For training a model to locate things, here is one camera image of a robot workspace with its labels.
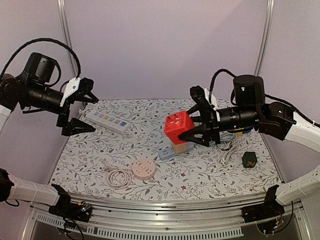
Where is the beige cube socket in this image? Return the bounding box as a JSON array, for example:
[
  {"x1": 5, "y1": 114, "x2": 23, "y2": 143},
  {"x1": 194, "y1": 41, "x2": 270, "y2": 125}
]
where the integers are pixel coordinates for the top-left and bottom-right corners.
[{"x1": 171, "y1": 142, "x2": 188, "y2": 154}]

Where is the red cube socket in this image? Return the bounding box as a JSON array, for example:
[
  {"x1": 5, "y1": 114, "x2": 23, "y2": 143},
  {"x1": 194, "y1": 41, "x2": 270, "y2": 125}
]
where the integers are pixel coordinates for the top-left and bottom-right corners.
[{"x1": 164, "y1": 110, "x2": 195, "y2": 145}]

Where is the yellow cube socket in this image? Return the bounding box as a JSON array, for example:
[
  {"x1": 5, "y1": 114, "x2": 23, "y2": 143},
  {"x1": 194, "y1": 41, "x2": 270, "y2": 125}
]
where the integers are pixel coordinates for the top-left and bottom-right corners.
[{"x1": 234, "y1": 130, "x2": 243, "y2": 137}]

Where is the white multi-switch power strip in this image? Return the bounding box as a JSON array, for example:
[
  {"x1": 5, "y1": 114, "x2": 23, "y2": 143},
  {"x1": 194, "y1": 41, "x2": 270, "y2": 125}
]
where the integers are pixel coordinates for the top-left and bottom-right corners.
[{"x1": 79, "y1": 110, "x2": 133, "y2": 135}]

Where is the blue-grey power strip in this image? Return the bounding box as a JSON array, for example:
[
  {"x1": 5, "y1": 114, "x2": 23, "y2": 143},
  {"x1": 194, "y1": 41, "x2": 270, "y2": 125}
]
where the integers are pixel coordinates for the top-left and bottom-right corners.
[{"x1": 158, "y1": 142, "x2": 195, "y2": 160}]

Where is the pink round power strip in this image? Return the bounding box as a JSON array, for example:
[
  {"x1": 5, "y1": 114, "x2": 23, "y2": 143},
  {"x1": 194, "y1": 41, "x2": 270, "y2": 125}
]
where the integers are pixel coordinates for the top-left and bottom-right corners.
[{"x1": 131, "y1": 158, "x2": 156, "y2": 180}]

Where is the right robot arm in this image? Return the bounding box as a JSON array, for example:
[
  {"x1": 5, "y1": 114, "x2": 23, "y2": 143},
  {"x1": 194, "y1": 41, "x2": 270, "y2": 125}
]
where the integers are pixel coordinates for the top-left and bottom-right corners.
[{"x1": 178, "y1": 68, "x2": 320, "y2": 152}]

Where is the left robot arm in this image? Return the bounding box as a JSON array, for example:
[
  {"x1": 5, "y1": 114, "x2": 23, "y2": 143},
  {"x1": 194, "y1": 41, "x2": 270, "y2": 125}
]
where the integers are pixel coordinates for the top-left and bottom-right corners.
[{"x1": 0, "y1": 37, "x2": 99, "y2": 217}]

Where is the blue cube socket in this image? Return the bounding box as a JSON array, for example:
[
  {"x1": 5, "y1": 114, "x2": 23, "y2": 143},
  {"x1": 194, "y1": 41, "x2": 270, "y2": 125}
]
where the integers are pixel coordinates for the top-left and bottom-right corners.
[{"x1": 243, "y1": 127, "x2": 253, "y2": 134}]

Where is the dark green cube socket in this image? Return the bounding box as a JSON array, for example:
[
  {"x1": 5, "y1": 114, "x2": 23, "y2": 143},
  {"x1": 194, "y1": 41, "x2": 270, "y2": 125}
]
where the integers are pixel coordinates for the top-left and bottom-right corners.
[{"x1": 242, "y1": 151, "x2": 258, "y2": 168}]

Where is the floral table mat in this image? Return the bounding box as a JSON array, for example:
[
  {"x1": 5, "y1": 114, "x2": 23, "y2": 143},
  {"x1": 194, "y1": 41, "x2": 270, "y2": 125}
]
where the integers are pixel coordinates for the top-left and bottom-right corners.
[{"x1": 50, "y1": 99, "x2": 282, "y2": 202}]

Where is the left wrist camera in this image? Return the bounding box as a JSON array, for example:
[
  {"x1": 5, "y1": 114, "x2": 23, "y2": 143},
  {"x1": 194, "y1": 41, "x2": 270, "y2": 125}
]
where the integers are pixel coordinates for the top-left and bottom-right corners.
[{"x1": 59, "y1": 77, "x2": 94, "y2": 107}]

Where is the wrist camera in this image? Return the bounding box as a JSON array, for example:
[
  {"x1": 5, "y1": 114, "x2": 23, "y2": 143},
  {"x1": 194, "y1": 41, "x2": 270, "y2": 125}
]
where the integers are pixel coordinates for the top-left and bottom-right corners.
[
  {"x1": 59, "y1": 77, "x2": 94, "y2": 107},
  {"x1": 189, "y1": 85, "x2": 220, "y2": 121}
]

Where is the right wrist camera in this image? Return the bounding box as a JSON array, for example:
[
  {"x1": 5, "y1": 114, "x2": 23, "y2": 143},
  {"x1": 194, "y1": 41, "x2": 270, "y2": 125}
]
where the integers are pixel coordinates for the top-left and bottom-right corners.
[{"x1": 189, "y1": 85, "x2": 220, "y2": 121}]

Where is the white cord of orange strip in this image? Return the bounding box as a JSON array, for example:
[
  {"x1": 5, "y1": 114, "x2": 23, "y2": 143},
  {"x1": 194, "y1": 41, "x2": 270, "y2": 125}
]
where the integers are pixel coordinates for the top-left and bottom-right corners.
[{"x1": 217, "y1": 142, "x2": 240, "y2": 167}]

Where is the pink coiled cord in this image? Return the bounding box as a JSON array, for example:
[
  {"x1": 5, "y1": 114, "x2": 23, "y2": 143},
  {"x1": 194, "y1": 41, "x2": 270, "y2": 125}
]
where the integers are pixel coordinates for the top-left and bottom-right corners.
[{"x1": 103, "y1": 164, "x2": 133, "y2": 189}]

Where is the aluminium front rail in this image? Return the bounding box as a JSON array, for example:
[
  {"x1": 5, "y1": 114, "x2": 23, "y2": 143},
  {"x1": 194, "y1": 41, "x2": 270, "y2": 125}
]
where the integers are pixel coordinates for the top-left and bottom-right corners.
[{"x1": 21, "y1": 194, "x2": 313, "y2": 240}]

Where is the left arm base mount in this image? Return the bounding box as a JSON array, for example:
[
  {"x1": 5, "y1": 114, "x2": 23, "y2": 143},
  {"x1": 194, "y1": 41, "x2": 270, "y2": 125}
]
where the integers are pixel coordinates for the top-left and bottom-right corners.
[{"x1": 48, "y1": 198, "x2": 93, "y2": 223}]

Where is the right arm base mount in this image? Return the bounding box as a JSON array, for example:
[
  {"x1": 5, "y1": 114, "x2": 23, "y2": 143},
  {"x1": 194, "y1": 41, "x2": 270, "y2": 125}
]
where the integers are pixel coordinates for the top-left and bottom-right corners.
[{"x1": 241, "y1": 200, "x2": 285, "y2": 223}]

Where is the left aluminium post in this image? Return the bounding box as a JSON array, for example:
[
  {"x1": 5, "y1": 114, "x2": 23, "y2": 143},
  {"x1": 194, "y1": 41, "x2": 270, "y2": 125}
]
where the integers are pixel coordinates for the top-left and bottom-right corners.
[{"x1": 56, "y1": 0, "x2": 77, "y2": 76}]

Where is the aluminium post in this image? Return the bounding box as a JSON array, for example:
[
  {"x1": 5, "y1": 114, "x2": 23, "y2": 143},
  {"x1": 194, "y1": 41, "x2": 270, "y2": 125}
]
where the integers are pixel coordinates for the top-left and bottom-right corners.
[
  {"x1": 56, "y1": 0, "x2": 77, "y2": 76},
  {"x1": 249, "y1": 0, "x2": 275, "y2": 86}
]

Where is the right aluminium post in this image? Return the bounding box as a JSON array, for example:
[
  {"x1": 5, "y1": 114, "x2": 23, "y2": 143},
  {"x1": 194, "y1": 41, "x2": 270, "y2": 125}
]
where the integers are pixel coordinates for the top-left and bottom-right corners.
[{"x1": 249, "y1": 0, "x2": 275, "y2": 86}]

